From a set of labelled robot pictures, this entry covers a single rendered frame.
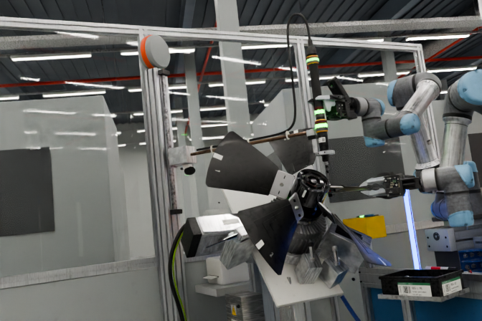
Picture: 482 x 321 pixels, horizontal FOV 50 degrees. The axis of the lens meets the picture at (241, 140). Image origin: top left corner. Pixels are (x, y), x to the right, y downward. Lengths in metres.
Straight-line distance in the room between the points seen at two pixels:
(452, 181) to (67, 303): 1.51
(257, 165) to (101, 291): 0.88
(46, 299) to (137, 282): 0.36
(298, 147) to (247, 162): 0.27
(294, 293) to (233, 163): 0.48
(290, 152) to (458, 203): 0.63
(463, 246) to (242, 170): 1.00
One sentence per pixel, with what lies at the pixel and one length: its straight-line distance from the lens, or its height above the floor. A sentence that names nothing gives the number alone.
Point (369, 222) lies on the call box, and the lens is 2.25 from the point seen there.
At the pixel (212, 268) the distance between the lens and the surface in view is 2.29.
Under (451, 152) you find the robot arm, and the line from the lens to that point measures 1.92.
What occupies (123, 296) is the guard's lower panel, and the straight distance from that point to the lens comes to 2.31.
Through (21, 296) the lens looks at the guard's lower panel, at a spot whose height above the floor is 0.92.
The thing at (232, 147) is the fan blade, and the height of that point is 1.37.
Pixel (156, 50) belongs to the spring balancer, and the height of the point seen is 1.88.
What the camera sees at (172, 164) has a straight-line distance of 2.17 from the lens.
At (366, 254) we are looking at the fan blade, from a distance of 1.64.
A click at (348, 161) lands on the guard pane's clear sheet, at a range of 2.85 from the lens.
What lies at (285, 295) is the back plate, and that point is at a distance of 1.79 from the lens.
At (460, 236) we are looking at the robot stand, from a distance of 2.32.
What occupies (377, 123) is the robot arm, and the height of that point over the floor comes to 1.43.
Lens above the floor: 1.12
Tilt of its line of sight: 9 degrees up
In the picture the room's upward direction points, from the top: 6 degrees counter-clockwise
